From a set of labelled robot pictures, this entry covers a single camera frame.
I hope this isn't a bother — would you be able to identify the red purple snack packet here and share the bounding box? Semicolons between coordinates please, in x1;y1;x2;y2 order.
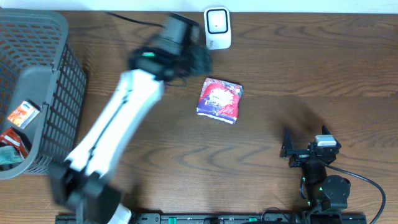
197;78;243;124

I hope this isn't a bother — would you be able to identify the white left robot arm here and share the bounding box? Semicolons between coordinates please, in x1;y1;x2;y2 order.
49;13;212;223

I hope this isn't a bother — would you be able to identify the green wipes packet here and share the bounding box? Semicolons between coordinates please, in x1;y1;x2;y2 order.
0;146;23;165

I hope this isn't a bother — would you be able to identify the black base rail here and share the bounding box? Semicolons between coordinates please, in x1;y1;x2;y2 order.
55;212;368;224

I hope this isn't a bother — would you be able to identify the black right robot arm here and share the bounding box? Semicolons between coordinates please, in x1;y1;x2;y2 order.
279;126;351;223

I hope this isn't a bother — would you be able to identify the white barcode scanner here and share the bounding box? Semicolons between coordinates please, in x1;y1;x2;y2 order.
203;7;232;50

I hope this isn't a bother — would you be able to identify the brown orange candy bar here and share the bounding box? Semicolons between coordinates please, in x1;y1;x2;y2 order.
1;127;29;159

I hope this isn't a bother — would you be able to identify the dark grey plastic basket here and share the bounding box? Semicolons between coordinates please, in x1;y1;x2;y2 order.
1;9;88;180

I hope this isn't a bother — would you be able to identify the orange white small packet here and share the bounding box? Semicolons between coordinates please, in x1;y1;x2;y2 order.
7;101;40;129

